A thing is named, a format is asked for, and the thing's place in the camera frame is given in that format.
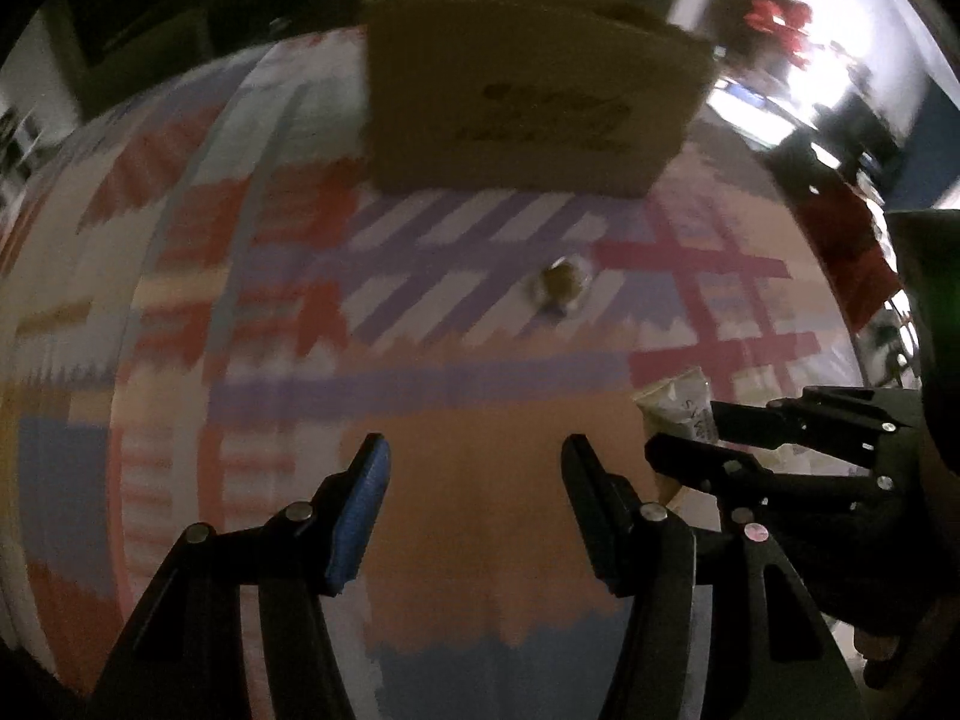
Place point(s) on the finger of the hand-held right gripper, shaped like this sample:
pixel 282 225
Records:
pixel 697 465
pixel 825 420

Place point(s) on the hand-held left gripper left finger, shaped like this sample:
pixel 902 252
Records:
pixel 360 517

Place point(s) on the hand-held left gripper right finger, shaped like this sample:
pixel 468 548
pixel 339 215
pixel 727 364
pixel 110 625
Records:
pixel 596 510

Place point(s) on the white snack packet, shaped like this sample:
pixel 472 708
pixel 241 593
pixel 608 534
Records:
pixel 679 405

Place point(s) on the small clear-wrapped candy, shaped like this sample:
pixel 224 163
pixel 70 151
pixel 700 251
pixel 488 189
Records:
pixel 562 281

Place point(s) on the brown cardboard box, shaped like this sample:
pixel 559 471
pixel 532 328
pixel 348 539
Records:
pixel 525 90

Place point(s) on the person's right hand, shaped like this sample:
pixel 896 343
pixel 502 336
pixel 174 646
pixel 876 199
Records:
pixel 892 652

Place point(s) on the colourful patterned tablecloth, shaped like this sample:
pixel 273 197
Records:
pixel 465 420

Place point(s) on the red cloth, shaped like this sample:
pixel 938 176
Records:
pixel 847 240

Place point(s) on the blue curtain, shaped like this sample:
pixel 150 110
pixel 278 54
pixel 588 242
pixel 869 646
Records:
pixel 930 150

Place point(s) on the white low table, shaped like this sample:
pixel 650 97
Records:
pixel 754 109

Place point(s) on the red foil balloon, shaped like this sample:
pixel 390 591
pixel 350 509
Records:
pixel 780 19

